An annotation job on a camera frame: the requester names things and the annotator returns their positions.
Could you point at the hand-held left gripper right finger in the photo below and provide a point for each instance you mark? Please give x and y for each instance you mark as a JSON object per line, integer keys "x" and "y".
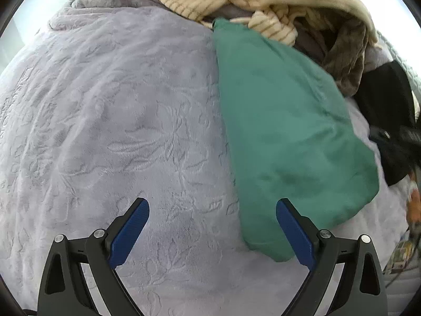
{"x": 296, "y": 233}

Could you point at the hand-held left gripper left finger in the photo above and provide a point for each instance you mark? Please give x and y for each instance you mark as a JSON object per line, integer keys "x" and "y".
{"x": 130, "y": 233}

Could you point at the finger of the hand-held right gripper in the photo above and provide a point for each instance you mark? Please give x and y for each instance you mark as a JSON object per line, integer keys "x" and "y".
{"x": 383, "y": 135}

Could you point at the green work jacket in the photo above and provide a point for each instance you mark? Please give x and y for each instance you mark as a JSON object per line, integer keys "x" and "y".
{"x": 289, "y": 131}

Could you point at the black cloth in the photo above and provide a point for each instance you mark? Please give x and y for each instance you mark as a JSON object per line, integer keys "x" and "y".
{"x": 384, "y": 95}

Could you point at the brown grey cloth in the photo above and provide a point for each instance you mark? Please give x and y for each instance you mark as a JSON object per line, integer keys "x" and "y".
{"x": 348, "y": 59}

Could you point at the lavender embossed blanket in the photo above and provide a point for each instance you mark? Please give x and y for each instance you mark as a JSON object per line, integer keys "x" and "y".
{"x": 115, "y": 121}

